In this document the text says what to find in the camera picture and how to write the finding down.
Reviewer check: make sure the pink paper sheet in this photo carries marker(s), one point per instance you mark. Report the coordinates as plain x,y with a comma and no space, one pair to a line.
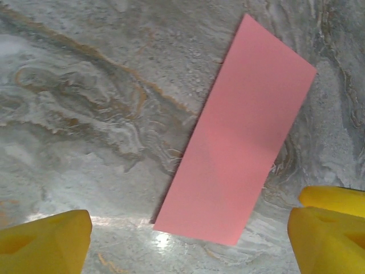
236,137

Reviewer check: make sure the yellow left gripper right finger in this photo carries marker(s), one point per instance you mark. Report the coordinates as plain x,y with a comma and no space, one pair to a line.
328,245

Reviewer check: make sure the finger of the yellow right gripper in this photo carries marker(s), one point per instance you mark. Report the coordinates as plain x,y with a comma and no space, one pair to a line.
333,199

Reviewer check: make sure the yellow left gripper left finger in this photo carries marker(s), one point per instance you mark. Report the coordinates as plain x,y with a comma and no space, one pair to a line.
42,245

